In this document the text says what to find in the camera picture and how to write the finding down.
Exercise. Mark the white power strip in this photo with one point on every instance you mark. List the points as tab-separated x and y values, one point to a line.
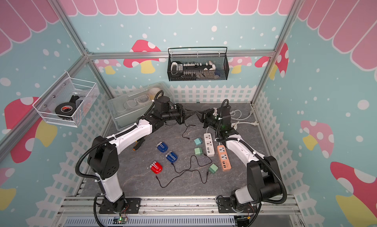
210	151

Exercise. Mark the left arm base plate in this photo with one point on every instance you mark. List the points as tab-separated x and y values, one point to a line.
123	206

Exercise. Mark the black wire mesh basket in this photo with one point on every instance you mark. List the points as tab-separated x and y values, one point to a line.
216	55

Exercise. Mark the black tape roll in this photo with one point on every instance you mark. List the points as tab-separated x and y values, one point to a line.
66	110

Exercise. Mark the green charger adapter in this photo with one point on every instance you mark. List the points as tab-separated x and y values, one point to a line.
198	151
198	141
213	168

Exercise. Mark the black socket bit holder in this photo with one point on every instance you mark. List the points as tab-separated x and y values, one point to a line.
198	70

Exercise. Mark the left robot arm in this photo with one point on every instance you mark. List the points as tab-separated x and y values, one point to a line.
101	163

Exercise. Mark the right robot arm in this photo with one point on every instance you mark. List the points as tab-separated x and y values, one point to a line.
264	182

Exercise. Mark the orange power strip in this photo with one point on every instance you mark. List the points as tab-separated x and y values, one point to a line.
224	159

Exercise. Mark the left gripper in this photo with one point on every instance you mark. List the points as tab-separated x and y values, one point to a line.
183	112

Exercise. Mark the orange black screwdriver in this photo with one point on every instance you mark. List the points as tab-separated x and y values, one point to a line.
138	144

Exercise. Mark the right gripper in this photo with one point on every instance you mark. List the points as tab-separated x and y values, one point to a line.
204	116

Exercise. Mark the clear plastic storage box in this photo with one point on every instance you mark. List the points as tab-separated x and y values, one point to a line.
131	104

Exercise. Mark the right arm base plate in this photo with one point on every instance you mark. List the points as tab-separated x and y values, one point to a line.
231	205

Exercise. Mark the white wire wall basket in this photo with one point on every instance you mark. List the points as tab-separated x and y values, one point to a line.
67	101

